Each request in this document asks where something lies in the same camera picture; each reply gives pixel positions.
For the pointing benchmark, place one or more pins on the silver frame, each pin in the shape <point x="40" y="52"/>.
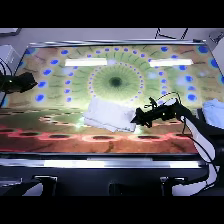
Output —
<point x="100" y="163"/>

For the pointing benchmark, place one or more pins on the white garment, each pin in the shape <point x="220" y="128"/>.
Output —
<point x="108" y="115"/>

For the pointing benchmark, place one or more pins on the light blue garment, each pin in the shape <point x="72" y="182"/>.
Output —
<point x="215" y="113"/>

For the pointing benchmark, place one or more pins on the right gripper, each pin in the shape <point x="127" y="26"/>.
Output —
<point x="155" y="115"/>

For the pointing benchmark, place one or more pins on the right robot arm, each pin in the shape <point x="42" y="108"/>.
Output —
<point x="196" y="131"/>

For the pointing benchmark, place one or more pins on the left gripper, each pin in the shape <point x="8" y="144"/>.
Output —
<point x="26" y="82"/>

